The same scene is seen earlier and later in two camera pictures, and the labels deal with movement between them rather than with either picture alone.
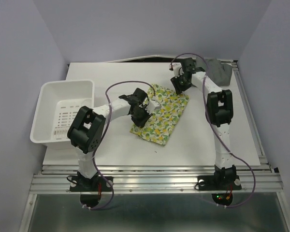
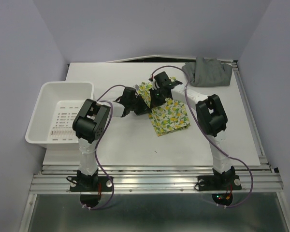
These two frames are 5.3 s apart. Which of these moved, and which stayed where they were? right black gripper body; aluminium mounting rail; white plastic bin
Moved: right black gripper body
Stayed: aluminium mounting rail; white plastic bin
